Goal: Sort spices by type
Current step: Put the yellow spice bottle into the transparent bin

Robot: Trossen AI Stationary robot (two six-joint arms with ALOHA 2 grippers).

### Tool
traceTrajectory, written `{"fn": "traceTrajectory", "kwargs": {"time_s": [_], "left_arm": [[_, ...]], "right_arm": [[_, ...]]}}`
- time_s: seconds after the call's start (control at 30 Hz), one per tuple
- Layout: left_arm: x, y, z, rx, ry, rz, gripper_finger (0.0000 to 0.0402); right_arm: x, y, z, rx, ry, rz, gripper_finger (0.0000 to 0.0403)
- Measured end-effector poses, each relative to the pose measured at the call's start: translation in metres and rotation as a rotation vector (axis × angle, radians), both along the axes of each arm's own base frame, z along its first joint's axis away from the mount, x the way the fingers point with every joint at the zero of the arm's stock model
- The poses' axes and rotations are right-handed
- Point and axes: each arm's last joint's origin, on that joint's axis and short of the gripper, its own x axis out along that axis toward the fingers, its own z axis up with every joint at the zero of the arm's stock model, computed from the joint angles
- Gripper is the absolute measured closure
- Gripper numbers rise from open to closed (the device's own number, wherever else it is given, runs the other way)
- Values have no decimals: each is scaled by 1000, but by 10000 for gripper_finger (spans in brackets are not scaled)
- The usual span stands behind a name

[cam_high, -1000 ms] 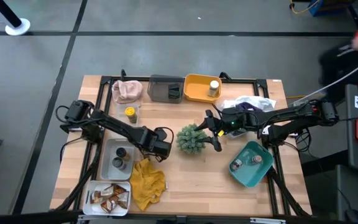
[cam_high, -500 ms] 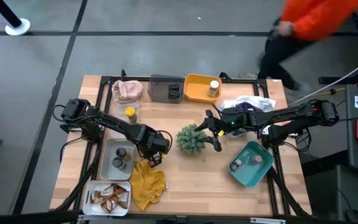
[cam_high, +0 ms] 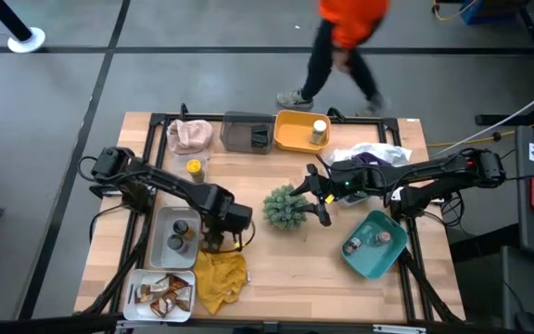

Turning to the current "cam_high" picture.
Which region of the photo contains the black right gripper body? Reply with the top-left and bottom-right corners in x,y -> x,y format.
320,160 -> 365,208

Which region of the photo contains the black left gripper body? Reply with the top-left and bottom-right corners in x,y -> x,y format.
201,199 -> 255,238

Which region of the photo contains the white-lid glass spice jar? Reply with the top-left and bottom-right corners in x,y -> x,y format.
311,119 -> 328,146

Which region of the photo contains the yellow-lid spice bottle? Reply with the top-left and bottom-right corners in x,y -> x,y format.
186,159 -> 206,185

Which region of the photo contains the orange taco seasoning packet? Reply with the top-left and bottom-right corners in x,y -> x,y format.
149,296 -> 178,319

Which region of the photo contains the grey cloth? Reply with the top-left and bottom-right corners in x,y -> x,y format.
343,192 -> 370,208

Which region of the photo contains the purple cloth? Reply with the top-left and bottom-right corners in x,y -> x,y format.
352,151 -> 391,166

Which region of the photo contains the artificial succulent plant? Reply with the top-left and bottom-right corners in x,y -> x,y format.
261,184 -> 312,231

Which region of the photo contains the yellow cloth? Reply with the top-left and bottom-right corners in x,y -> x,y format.
193,250 -> 249,315

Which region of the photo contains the orange plastic bin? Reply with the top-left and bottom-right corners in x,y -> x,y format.
273,109 -> 332,154

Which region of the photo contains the teal plastic bin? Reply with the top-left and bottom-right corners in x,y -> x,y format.
339,210 -> 410,281

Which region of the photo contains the small clear plastic container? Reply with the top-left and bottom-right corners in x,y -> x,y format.
170,154 -> 209,196

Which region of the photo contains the pink cloth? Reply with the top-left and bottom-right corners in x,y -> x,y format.
166,119 -> 215,158

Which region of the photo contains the white plastic bin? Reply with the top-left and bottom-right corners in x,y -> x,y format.
122,268 -> 197,324

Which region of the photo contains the person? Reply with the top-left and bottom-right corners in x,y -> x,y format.
274,0 -> 392,118

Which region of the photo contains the low black cabinet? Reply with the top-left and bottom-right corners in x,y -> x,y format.
501,245 -> 534,334

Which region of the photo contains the blue box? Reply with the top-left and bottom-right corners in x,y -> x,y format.
460,0 -> 519,26

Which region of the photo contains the black rounded object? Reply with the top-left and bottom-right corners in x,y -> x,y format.
515,310 -> 534,334

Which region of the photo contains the black pole white base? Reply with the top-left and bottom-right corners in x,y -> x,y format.
0,0 -> 47,55

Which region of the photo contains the black metal rig frame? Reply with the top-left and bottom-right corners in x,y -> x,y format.
74,102 -> 466,328

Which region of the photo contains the yellow extension cable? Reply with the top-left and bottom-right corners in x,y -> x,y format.
426,112 -> 534,149

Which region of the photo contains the black cable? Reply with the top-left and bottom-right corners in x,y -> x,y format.
502,169 -> 534,183

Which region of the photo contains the white cable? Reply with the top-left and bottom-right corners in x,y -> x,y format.
428,77 -> 534,159

